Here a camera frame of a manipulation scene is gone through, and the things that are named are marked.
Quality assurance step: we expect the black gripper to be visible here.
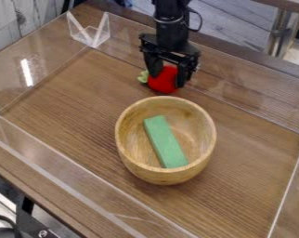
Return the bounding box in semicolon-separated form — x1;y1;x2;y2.
139;33;202;88

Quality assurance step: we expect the red plush strawberry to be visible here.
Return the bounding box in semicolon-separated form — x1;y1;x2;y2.
138;65;178;94

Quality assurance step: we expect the wooden bowl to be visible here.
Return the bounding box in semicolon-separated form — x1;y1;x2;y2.
115;96;218;185

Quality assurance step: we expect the green rectangular block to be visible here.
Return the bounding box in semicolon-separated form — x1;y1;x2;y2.
144;115;188;168

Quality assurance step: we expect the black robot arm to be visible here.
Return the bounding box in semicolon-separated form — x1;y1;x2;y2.
139;0;203;88

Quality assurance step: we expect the black table leg clamp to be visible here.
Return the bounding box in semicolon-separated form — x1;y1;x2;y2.
16;196;62;238

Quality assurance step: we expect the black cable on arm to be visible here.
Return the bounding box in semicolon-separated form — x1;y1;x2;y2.
186;7;204;33

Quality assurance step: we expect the metal stool frame background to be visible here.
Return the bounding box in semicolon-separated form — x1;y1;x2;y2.
266;9;299;59

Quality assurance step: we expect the clear acrylic tray wall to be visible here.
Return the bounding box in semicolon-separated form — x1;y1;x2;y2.
0;113;192;238

